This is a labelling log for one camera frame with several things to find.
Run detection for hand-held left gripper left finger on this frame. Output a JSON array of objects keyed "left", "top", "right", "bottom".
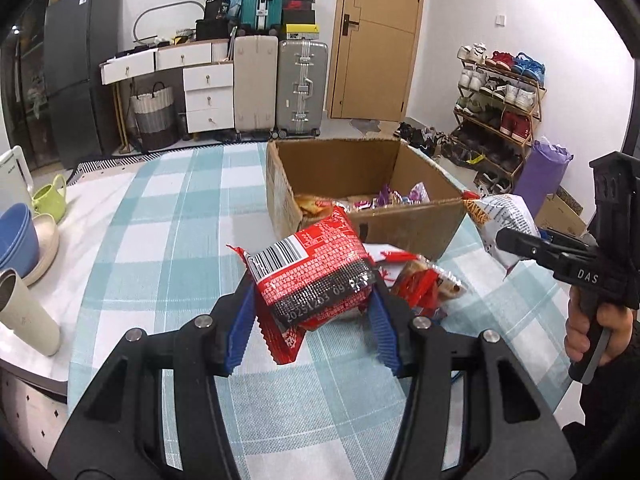
[{"left": 47, "top": 276, "right": 257, "bottom": 480}]

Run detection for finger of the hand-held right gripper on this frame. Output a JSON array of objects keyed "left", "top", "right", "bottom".
[
  {"left": 539, "top": 229, "right": 598, "bottom": 251},
  {"left": 496, "top": 228, "right": 566, "bottom": 271}
]

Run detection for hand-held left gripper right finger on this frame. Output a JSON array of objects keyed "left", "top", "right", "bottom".
[{"left": 369, "top": 284, "right": 576, "bottom": 480}]

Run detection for white patterned snack packet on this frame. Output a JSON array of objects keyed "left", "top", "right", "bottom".
[{"left": 462, "top": 191, "right": 542, "bottom": 279}]

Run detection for red black snack packet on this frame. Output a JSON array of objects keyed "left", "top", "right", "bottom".
[{"left": 226, "top": 204, "right": 377, "bottom": 366}]

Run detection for large white red snack packet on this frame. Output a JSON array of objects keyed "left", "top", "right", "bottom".
[{"left": 362, "top": 242, "right": 428, "bottom": 267}]

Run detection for purple candy bag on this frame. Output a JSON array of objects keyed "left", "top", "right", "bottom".
[{"left": 377, "top": 181, "right": 432, "bottom": 208}]

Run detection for person's right forearm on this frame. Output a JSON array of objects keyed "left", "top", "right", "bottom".
[{"left": 560, "top": 317, "right": 640, "bottom": 480}]

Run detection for person's right hand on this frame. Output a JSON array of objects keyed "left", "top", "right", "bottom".
[{"left": 565, "top": 304, "right": 637, "bottom": 361}]

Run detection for small brown cardboard box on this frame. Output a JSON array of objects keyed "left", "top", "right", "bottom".
[{"left": 534, "top": 192, "right": 589, "bottom": 239}]

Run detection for purple yoga mat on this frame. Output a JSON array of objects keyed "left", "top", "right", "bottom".
[{"left": 512, "top": 139, "right": 574, "bottom": 221}]

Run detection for teal checked tablecloth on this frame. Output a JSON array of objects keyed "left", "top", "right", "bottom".
[{"left": 67, "top": 142, "right": 576, "bottom": 480}]

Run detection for pile of dark shoes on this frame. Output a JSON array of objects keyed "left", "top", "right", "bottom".
[{"left": 392, "top": 122, "right": 453, "bottom": 157}]

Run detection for shoe rack with shoes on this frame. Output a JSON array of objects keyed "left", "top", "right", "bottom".
[{"left": 454, "top": 42, "right": 547, "bottom": 193}]

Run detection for white patterned tablecloth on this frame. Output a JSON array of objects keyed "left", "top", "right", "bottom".
[{"left": 0, "top": 142, "right": 271, "bottom": 466}]

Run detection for beige shallow bowl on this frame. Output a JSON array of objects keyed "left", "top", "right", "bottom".
[{"left": 10, "top": 213, "right": 60, "bottom": 286}]

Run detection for beige cup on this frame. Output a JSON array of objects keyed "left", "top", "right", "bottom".
[{"left": 0, "top": 268, "right": 62, "bottom": 357}]

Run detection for woven laundry basket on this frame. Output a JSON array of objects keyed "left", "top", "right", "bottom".
[{"left": 129, "top": 82, "right": 177, "bottom": 151}]

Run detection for green watering can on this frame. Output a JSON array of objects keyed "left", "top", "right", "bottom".
[{"left": 30, "top": 173, "right": 69, "bottom": 224}]

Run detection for blue plastic bowl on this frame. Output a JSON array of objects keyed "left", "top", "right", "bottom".
[{"left": 0, "top": 203, "right": 40, "bottom": 276}]

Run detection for wooden door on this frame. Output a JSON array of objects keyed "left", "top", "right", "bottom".
[{"left": 324, "top": 0, "right": 426, "bottom": 122}]

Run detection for beige suitcase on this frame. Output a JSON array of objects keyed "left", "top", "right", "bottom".
[{"left": 233, "top": 35, "right": 280, "bottom": 139}]

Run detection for silver suitcase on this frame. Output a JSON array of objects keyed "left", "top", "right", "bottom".
[{"left": 274, "top": 38, "right": 330, "bottom": 139}]

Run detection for white desk with drawers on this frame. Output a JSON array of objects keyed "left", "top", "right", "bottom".
[{"left": 99, "top": 40, "right": 236, "bottom": 137}]

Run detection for white appliance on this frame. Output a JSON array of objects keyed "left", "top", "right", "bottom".
[{"left": 0, "top": 145, "right": 34, "bottom": 202}]

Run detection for yellow black shoe box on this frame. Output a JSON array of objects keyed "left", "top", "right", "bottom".
[{"left": 284, "top": 23, "right": 321, "bottom": 41}]

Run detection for dark grey fridge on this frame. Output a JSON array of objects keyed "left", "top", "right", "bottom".
[{"left": 42, "top": 0, "right": 124, "bottom": 169}]

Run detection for black bag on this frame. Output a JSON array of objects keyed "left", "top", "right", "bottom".
[{"left": 194, "top": 0, "right": 239, "bottom": 41}]

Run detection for tall dark glass cabinet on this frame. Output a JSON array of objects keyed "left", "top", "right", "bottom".
[{"left": 0, "top": 0, "right": 51, "bottom": 167}]

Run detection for metal hoop frame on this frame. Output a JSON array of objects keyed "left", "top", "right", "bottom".
[{"left": 132, "top": 2, "right": 206, "bottom": 44}]

